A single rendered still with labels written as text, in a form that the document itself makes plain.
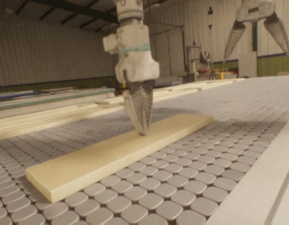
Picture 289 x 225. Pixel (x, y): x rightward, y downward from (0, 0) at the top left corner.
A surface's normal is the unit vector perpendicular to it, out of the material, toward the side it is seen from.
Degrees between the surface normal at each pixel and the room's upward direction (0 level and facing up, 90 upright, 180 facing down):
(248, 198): 0
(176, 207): 0
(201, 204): 0
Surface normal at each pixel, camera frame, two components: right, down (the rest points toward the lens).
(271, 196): -0.11, -0.98
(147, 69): 0.71, 0.05
